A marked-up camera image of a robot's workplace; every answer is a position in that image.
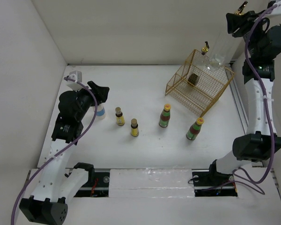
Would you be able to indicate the black mounting rail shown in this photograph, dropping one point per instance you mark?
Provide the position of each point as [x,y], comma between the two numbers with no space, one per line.
[123,184]

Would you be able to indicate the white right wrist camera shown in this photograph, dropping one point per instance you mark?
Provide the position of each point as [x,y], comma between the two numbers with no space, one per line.
[277,9]

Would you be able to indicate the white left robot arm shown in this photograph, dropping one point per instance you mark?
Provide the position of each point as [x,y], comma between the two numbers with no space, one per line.
[48,203]

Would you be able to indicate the small brown bottle yellow label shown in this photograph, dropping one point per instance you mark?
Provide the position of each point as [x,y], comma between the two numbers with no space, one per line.
[119,116]

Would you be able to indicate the red sauce bottle yellow cap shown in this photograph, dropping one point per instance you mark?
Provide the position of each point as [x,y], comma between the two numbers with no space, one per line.
[165,116]

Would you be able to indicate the gold wire basket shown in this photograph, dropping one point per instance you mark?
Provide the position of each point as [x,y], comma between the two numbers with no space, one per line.
[200,98]

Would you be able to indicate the red sauce bottle green label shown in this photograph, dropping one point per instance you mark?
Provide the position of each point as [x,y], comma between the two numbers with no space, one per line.
[194,129]

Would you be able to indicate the tall glass cruet gold spout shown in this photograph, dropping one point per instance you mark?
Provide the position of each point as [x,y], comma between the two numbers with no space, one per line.
[224,46]

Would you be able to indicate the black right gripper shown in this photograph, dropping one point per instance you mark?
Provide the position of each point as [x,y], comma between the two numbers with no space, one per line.
[235,21]

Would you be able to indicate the short glass cruet gold spout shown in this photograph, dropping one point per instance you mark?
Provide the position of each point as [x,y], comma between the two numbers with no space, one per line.
[199,60]

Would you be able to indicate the white bottle blue label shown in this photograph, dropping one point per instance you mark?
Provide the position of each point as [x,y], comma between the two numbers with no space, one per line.
[100,114]

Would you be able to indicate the small brown bottle cork cap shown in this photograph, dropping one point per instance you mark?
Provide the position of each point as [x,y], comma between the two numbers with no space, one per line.
[134,128]

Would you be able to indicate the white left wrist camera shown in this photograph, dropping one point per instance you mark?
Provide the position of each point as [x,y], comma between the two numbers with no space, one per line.
[72,80]

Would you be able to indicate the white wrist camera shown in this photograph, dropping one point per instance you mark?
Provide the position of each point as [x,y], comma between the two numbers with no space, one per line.
[72,80]
[277,9]

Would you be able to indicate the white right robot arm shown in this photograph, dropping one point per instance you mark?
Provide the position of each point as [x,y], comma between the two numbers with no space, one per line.
[260,141]

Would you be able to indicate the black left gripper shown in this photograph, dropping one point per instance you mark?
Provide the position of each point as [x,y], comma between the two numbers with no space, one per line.
[99,92]

